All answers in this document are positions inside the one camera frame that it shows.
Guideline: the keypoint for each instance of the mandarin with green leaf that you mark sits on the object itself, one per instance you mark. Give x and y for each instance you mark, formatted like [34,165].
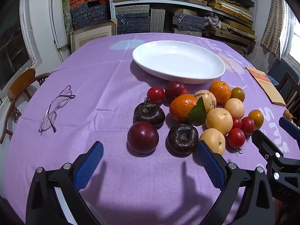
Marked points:
[181,107]

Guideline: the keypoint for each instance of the leafless orange mandarin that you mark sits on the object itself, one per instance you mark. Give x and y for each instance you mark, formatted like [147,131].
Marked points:
[219,91]

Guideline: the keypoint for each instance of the large red tomato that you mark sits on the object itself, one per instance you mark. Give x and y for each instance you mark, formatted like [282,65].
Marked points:
[155,95]

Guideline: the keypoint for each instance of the stack of blue floral boxes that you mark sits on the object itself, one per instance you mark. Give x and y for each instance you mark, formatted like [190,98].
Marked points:
[89,14]

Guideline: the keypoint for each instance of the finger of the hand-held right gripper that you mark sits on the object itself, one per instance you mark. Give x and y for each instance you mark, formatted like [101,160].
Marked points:
[264,143]
[287,125]

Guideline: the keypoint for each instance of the small pale pepino melon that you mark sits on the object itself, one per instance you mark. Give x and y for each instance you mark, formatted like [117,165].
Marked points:
[234,107]

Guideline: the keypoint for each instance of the brick pattern curtain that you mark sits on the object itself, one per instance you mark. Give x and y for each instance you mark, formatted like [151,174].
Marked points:
[273,25]

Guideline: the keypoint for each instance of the stack of flat wooden boxes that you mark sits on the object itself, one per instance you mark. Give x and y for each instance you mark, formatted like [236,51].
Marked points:
[234,28]

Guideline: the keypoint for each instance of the white oval plate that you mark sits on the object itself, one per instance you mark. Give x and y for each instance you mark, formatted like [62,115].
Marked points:
[178,61]

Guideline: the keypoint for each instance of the small red cherry tomato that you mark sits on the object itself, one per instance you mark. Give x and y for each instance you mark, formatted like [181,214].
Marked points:
[248,125]
[237,123]
[235,137]

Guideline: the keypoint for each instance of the purple framed eyeglasses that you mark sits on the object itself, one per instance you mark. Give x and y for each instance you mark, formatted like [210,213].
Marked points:
[68,96]

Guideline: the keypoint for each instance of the green marbled board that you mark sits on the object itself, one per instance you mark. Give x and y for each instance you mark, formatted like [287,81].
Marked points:
[66,16]

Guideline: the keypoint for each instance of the purple printed tablecloth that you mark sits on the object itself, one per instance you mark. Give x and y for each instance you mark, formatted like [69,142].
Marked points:
[93,86]

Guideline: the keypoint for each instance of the pink cloth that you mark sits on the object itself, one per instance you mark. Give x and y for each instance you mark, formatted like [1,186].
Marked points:
[213,21]

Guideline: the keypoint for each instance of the small brown longan bunch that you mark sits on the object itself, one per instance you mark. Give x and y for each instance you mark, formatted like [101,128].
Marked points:
[290,116]

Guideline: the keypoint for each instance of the dark wooden chair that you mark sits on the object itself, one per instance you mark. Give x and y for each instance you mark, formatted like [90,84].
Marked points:
[289,82]

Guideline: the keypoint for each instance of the small green orange citrus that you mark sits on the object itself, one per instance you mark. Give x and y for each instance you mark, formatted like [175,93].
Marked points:
[238,94]

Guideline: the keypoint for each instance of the dark purple fruit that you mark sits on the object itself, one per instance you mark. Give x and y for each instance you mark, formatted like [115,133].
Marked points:
[182,138]
[149,114]

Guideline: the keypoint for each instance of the dark red plum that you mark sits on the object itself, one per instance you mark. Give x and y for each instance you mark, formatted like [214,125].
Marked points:
[143,137]
[175,91]

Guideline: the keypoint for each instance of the large striped pepino melon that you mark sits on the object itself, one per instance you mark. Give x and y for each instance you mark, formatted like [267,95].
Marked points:
[208,99]

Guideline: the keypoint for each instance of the brown paper envelope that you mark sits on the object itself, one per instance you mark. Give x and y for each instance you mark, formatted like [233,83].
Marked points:
[267,86]

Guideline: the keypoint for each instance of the white leaning board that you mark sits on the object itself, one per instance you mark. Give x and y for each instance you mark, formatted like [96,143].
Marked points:
[55,28]

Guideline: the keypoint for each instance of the grey metal shelf rack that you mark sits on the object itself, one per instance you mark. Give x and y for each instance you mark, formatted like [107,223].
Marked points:
[111,9]

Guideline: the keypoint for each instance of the orange yellow tomato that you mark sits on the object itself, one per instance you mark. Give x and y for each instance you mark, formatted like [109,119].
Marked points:
[256,119]

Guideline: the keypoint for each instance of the stack of dark navy boxes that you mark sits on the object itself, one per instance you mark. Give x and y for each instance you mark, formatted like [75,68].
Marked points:
[132,21]
[189,22]

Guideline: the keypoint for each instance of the grey standing box set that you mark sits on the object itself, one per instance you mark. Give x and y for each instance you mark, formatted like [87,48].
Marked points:
[157,20]

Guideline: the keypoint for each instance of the blue cloth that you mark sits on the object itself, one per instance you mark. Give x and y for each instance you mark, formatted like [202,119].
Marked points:
[273,80]

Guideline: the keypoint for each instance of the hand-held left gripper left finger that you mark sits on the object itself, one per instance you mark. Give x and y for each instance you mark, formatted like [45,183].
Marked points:
[90,166]

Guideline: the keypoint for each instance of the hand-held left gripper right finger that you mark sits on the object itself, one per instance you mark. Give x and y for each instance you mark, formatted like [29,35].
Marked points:
[209,166]

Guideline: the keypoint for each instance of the light brown wooden chair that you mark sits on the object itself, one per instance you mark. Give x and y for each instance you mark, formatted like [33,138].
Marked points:
[21,79]

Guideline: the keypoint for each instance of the framed picture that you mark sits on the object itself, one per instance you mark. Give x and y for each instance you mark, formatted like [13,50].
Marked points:
[93,36]

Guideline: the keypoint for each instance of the large yellow round fruit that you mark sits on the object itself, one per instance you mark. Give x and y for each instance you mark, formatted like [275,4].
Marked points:
[219,121]

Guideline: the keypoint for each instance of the bright window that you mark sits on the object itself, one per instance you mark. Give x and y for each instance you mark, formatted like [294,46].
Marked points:
[294,39]

